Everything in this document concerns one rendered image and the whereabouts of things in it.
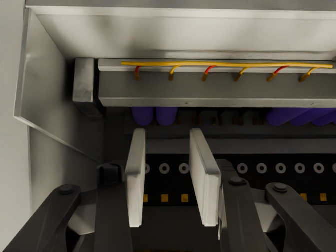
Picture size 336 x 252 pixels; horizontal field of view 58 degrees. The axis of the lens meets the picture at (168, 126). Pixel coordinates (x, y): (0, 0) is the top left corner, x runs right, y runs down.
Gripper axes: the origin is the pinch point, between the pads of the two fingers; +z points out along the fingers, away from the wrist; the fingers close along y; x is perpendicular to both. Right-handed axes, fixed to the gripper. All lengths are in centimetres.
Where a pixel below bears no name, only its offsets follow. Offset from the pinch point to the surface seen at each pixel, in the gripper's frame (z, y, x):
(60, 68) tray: 1.4, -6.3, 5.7
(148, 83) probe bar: 2.3, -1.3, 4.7
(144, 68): 2.2, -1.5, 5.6
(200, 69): 2.2, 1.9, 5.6
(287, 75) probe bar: 2.6, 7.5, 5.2
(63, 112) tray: 1.2, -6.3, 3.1
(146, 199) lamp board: 10.7, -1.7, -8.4
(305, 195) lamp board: 10.8, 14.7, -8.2
